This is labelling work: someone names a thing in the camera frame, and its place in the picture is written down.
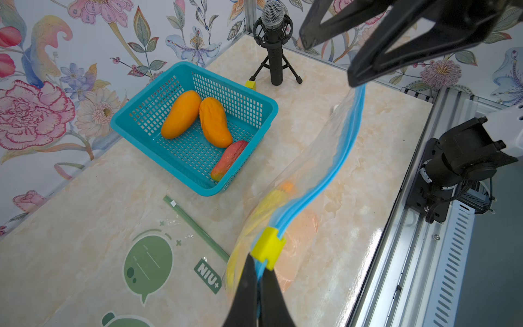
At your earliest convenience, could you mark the teal plastic basket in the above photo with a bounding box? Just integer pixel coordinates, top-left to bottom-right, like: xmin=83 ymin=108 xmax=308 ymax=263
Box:
xmin=110 ymin=61 xmax=279 ymax=197

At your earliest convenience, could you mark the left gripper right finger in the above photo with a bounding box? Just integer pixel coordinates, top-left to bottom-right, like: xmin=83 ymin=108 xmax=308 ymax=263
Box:
xmin=259 ymin=269 xmax=295 ymax=327

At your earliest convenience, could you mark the orange mango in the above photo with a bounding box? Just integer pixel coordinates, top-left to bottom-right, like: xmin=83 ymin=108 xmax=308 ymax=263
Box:
xmin=161 ymin=91 xmax=202 ymax=140
xmin=199 ymin=97 xmax=233 ymax=149

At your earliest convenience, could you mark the clear blue-zip bag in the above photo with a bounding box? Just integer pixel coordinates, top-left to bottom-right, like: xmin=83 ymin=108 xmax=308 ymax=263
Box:
xmin=224 ymin=86 xmax=366 ymax=295

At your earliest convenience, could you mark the clear green-zip bag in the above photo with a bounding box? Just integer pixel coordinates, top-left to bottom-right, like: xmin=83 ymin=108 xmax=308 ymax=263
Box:
xmin=101 ymin=196 xmax=230 ymax=326

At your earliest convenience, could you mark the small yellow cube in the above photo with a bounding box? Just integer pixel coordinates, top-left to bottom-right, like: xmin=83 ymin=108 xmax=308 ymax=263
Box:
xmin=245 ymin=80 xmax=257 ymax=91

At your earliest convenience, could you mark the red mango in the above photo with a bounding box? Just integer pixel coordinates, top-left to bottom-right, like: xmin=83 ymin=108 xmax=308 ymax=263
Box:
xmin=211 ymin=140 xmax=249 ymax=182

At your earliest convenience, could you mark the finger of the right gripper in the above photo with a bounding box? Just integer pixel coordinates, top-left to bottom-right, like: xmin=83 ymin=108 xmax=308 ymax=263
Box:
xmin=347 ymin=1 xmax=511 ymax=87
xmin=299 ymin=0 xmax=392 ymax=50

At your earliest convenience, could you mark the black microphone on stand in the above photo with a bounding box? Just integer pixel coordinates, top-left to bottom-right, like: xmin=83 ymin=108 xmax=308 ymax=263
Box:
xmin=249 ymin=1 xmax=302 ymax=86

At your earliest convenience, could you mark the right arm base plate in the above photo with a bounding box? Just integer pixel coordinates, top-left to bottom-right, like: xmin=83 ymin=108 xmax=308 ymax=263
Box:
xmin=405 ymin=136 xmax=495 ymax=224

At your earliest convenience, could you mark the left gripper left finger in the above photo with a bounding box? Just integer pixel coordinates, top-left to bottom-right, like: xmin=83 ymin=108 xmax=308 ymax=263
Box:
xmin=223 ymin=254 xmax=258 ymax=327

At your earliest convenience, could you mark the aluminium front rail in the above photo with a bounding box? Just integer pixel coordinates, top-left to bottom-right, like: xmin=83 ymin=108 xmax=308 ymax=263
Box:
xmin=346 ymin=85 xmax=512 ymax=327

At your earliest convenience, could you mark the yellow zipper slider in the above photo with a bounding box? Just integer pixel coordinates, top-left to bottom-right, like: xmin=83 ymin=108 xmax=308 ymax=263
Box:
xmin=250 ymin=226 xmax=287 ymax=276

